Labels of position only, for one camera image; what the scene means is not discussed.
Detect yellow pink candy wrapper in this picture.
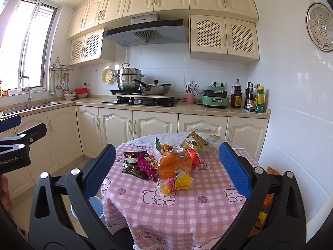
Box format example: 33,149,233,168
157,171,194,195

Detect orange crushed soda can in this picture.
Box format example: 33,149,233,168
158,147,193,179

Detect person left hand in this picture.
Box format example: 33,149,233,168
1,175,12,211

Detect steel sink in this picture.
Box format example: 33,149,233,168
2,100,59,116

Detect chrome faucet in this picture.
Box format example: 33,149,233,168
19,76,33,108

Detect lower cream cabinets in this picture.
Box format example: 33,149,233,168
4,102,270,198

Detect red bowl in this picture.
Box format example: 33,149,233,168
75,88,89,99

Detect hanging utensil rack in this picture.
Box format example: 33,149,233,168
48,56,74,95

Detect pink checkered tablecloth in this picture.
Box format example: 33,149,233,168
101,135,246,249

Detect cream perforated plate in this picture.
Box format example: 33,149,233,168
102,68,116,84

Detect window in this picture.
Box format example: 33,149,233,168
1,0,58,90

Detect black snack wrapper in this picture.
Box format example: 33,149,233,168
122,151,151,181

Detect black gas stove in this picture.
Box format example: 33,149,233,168
102,90,178,107

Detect stainless steamer pot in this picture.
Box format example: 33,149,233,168
113,63,144,90

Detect magenta foil wrapper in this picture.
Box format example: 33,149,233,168
137,154,156,182

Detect red crushed soda can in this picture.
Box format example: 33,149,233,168
186,148,200,169

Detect gold snack bag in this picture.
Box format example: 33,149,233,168
179,130,225,152

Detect green yellow bottle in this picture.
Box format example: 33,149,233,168
255,85,265,114

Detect wok with lid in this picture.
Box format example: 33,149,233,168
132,79,171,96

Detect dark soy sauce bottle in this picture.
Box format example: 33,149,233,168
230,79,242,108

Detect black glass bottle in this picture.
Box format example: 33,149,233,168
244,82,254,112

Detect green electric grill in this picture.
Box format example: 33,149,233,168
201,85,229,108

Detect range hood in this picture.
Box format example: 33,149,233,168
103,10,189,48

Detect pink utensil cup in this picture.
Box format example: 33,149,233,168
186,92,194,104

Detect round steamer tray on wall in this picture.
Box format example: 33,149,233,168
306,2,333,52

